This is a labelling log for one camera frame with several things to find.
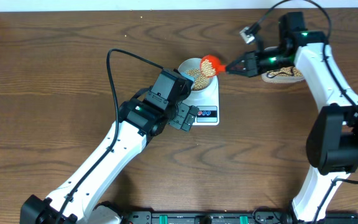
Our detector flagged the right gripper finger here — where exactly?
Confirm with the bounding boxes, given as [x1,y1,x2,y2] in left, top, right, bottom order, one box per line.
[225,63,246,76]
[227,54,246,67]

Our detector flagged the red plastic measuring scoop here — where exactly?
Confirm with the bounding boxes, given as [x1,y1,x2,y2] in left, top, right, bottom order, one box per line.
[200,55,226,78]

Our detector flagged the light blue round bowl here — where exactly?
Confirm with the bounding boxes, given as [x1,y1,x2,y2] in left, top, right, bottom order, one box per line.
[178,58,214,92]

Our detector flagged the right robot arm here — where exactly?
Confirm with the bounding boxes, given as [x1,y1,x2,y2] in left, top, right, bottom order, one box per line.
[226,12,358,223]

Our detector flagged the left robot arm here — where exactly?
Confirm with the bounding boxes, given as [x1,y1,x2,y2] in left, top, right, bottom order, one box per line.
[20,69,199,223]

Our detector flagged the white digital kitchen scale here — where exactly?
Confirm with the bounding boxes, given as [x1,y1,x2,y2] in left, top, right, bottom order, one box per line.
[183,77,219,126]

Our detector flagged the soybeans in bowl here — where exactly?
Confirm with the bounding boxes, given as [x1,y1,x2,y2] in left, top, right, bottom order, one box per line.
[185,68,210,91]

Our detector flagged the soybeans pile in container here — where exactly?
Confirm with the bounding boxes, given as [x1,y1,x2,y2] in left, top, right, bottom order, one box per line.
[267,67,303,78]

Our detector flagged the clear plastic container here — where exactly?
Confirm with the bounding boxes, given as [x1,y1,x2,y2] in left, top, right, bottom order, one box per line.
[261,72,305,84]

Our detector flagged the left black cable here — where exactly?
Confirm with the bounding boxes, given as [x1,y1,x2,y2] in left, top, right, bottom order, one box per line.
[53,48,164,224]

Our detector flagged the black cable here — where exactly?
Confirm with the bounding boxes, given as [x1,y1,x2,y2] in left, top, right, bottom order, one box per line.
[253,0,358,224]
[53,48,164,224]

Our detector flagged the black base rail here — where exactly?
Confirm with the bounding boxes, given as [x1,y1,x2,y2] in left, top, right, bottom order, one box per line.
[119,210,358,224]

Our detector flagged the right black cable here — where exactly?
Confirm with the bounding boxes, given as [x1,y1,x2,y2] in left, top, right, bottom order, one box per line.
[253,0,358,224]

